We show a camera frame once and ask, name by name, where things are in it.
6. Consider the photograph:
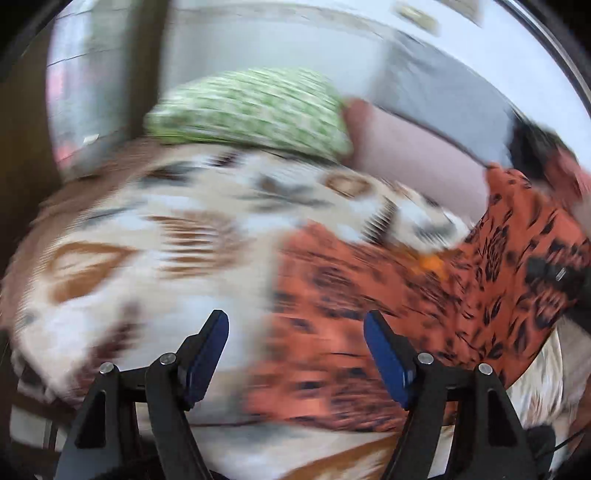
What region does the green white checked pillow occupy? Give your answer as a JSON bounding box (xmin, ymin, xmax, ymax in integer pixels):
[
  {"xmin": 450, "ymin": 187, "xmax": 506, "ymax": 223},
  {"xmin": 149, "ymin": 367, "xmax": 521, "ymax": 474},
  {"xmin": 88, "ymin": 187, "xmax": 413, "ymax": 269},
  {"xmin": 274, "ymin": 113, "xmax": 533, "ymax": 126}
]
[{"xmin": 143, "ymin": 68, "xmax": 353, "ymax": 162}]

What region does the black cable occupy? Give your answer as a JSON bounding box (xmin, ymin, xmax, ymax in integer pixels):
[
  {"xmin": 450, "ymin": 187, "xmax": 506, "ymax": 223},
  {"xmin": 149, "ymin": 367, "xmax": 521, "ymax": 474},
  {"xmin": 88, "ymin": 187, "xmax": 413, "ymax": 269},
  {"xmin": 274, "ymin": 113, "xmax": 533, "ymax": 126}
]
[{"xmin": 530, "ymin": 426, "xmax": 588, "ymax": 462}]

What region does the orange black floral garment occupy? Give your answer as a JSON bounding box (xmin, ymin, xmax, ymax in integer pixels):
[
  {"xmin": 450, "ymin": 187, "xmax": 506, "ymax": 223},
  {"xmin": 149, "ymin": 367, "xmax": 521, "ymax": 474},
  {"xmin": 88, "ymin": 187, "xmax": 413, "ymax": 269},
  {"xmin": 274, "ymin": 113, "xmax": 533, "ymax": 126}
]
[{"xmin": 242, "ymin": 166, "xmax": 590, "ymax": 432}]

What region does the grey pillow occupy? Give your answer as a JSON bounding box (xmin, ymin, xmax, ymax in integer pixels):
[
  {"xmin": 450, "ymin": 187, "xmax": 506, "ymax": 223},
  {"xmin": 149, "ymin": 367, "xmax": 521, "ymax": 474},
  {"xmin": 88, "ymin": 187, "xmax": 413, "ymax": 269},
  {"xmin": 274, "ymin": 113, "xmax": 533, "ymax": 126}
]
[{"xmin": 374, "ymin": 32, "xmax": 515, "ymax": 167}]

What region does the coral red cloth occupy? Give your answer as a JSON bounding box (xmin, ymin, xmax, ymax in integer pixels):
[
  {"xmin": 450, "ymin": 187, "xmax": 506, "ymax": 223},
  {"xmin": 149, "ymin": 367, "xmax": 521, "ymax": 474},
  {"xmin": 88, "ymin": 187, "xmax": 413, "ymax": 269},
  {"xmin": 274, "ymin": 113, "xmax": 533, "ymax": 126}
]
[{"xmin": 543, "ymin": 148, "xmax": 590, "ymax": 209}]

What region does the black fluffy item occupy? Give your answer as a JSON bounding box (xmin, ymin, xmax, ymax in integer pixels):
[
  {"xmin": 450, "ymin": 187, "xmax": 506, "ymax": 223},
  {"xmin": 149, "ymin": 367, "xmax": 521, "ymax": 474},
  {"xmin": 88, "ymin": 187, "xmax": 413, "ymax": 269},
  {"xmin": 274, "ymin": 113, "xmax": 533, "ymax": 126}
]
[{"xmin": 508, "ymin": 117, "xmax": 573, "ymax": 181}]

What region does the pink maroon bolster cushion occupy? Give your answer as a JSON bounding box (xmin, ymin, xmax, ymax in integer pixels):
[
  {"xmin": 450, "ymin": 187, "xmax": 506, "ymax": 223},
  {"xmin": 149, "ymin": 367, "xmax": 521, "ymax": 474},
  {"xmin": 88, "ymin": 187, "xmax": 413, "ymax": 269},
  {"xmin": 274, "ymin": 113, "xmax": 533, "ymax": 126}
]
[{"xmin": 344, "ymin": 98, "xmax": 488, "ymax": 222}]

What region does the beige leaf pattern blanket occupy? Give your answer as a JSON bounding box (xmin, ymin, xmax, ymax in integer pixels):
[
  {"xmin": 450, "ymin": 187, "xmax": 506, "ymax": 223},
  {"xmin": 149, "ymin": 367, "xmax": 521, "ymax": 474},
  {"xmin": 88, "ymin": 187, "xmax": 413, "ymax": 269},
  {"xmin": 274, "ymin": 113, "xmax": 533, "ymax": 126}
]
[{"xmin": 0, "ymin": 138, "xmax": 578, "ymax": 480}]

